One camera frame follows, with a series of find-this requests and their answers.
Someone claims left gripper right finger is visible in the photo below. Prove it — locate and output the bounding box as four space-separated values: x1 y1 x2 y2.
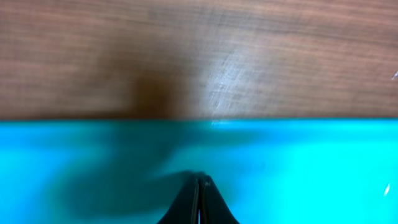
198 175 239 224

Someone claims teal serving tray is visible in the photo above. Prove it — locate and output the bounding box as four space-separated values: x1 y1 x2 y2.
1 119 397 223

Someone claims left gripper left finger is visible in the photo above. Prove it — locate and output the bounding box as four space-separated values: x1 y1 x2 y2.
158 175 199 224

